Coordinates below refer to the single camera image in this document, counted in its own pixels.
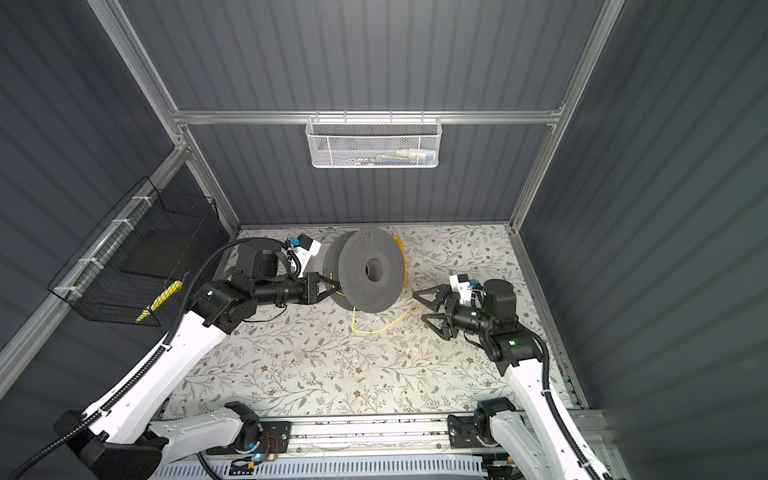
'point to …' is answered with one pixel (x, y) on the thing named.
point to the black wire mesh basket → (149, 244)
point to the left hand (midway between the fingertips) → (340, 286)
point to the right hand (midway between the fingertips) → (421, 311)
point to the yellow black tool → (160, 299)
